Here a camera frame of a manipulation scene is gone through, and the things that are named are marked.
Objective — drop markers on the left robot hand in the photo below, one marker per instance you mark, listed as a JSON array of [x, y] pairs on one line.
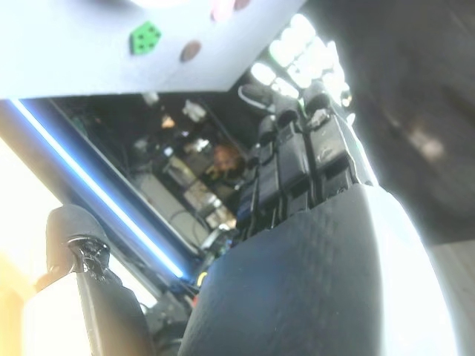
[[315, 282]]

